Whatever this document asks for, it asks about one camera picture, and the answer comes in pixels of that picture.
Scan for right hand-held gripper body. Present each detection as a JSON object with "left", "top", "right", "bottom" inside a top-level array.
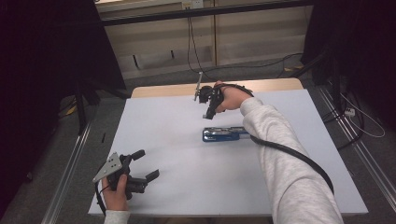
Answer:
[{"left": 193, "top": 71, "right": 225, "bottom": 108}]

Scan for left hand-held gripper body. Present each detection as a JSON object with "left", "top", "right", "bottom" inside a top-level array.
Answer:
[{"left": 92, "top": 151, "right": 149, "bottom": 201}]

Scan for person's right hand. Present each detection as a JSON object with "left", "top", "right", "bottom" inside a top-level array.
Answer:
[{"left": 214, "top": 80, "right": 254, "bottom": 114}]

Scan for person's left hand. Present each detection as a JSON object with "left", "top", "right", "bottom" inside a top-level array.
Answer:
[{"left": 101, "top": 174, "right": 131, "bottom": 213}]

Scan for white table sheet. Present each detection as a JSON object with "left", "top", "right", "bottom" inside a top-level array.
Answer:
[{"left": 88, "top": 89, "right": 370, "bottom": 217}]

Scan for black stand legs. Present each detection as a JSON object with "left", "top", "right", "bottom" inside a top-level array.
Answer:
[
  {"left": 291, "top": 49, "right": 344, "bottom": 105},
  {"left": 73, "top": 77, "right": 133, "bottom": 136}
]

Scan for beige wooden shelf unit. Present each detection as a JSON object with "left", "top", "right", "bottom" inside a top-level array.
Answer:
[{"left": 94, "top": 0, "right": 314, "bottom": 80}]

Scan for black curtain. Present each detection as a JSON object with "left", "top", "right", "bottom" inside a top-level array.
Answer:
[
  {"left": 0, "top": 0, "right": 127, "bottom": 218},
  {"left": 301, "top": 0, "right": 396, "bottom": 129}
]

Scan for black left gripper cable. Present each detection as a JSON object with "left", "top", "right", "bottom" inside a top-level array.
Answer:
[{"left": 94, "top": 178, "right": 110, "bottom": 217}]

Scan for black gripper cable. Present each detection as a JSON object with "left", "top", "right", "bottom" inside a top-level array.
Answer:
[
  {"left": 218, "top": 83, "right": 335, "bottom": 196},
  {"left": 94, "top": 178, "right": 110, "bottom": 217}
]

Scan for metal floor rail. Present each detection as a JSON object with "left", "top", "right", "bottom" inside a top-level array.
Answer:
[
  {"left": 40, "top": 120, "right": 93, "bottom": 224},
  {"left": 317, "top": 86, "right": 396, "bottom": 203}
]

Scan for black hanging floor cable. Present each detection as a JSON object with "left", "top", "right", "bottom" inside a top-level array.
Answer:
[{"left": 186, "top": 16, "right": 304, "bottom": 75}]

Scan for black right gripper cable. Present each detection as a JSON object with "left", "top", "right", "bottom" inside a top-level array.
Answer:
[{"left": 218, "top": 83, "right": 335, "bottom": 196}]

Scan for white floor cable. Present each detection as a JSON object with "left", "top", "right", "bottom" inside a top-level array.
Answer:
[{"left": 339, "top": 92, "right": 387, "bottom": 139}]

